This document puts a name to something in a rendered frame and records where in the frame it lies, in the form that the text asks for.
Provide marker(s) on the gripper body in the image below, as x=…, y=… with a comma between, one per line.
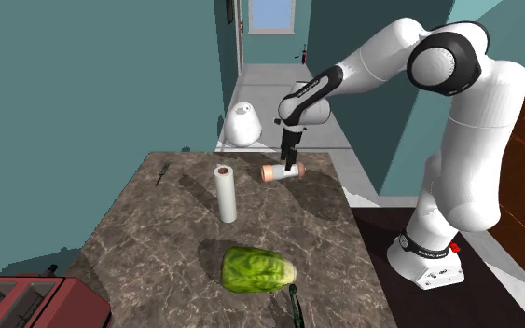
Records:
x=290, y=146

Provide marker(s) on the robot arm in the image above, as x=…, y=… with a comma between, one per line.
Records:
x=471, y=136

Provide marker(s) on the white cylinder with pink ends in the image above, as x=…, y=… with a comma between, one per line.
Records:
x=274, y=173

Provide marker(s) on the white paper towel roll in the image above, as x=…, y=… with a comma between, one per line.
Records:
x=225, y=193

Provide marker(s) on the red fire extinguisher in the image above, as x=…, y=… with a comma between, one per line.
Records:
x=303, y=55

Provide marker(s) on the green lettuce head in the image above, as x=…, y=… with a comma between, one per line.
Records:
x=255, y=270

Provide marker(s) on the black knife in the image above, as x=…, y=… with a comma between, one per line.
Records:
x=163, y=173

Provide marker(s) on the window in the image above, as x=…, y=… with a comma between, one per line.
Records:
x=271, y=14

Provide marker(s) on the dark green utensil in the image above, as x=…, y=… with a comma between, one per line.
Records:
x=296, y=309

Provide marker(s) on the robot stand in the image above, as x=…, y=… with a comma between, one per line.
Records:
x=448, y=300

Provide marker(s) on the red toaster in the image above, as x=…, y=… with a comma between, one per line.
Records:
x=39, y=302

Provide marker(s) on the dark wall picture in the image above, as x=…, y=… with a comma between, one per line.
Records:
x=229, y=11

